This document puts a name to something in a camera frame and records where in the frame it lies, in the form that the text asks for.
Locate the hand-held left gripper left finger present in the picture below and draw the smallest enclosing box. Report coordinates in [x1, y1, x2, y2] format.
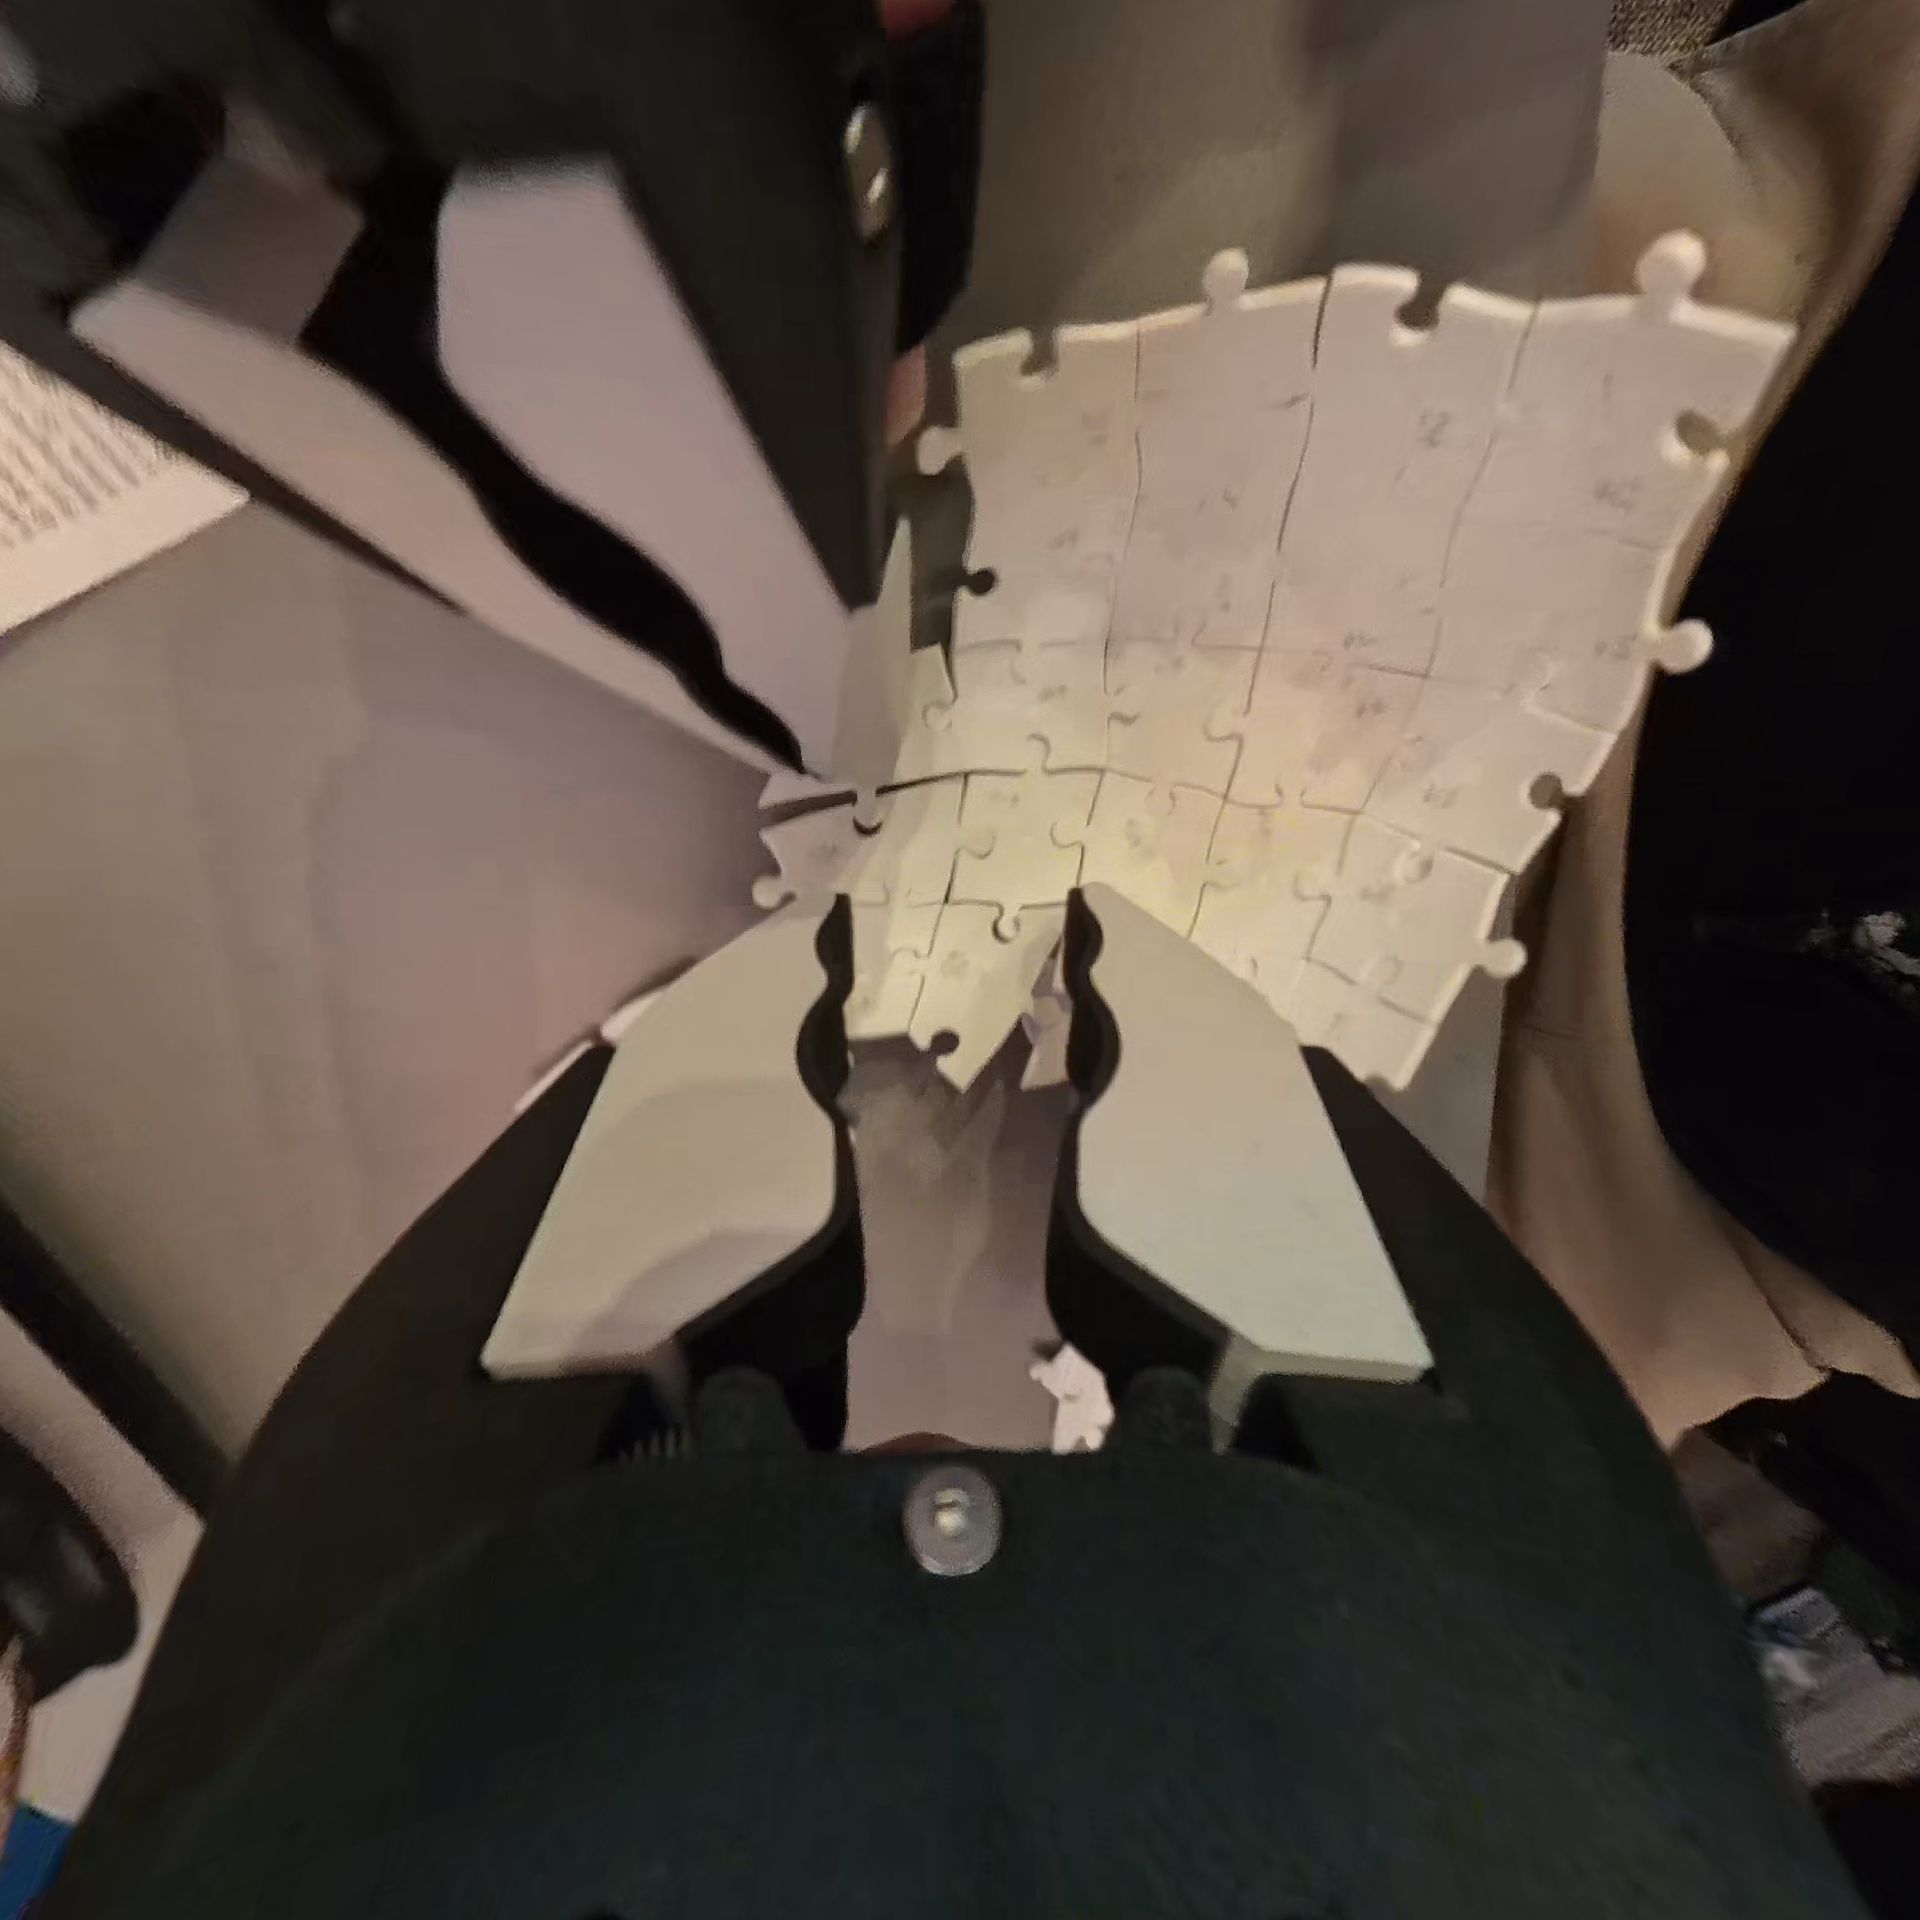
[476, 894, 871, 1381]

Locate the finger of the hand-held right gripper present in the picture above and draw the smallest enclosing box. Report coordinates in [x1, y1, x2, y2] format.
[433, 163, 874, 759]
[68, 163, 817, 788]

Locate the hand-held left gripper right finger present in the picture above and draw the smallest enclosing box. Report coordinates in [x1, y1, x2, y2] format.
[1043, 885, 1436, 1384]

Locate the white partly built puzzle ball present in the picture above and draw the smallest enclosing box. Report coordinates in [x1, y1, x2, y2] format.
[750, 233, 1804, 1096]

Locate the white loose puzzle piece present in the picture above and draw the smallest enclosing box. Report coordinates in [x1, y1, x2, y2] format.
[1024, 1340, 1115, 1456]

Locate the printed paper sheet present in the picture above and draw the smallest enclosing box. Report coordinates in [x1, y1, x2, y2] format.
[0, 340, 260, 633]

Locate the beige cloth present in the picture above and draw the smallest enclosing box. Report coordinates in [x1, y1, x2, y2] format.
[1483, 0, 1920, 1443]

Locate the black garment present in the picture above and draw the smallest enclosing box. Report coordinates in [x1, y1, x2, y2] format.
[1624, 255, 1920, 1359]

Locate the black strap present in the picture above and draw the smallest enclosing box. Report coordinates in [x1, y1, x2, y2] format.
[0, 1190, 231, 1706]

